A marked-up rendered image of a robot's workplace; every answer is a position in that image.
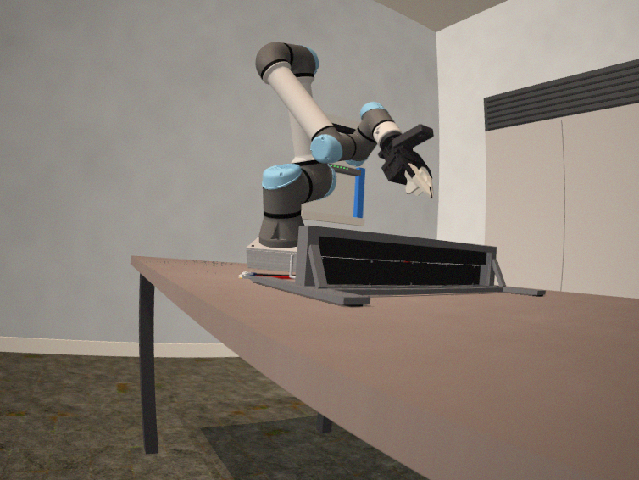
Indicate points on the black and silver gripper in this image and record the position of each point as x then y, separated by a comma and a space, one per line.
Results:
404, 160

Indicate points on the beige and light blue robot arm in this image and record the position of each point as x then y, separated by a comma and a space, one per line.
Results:
286, 187

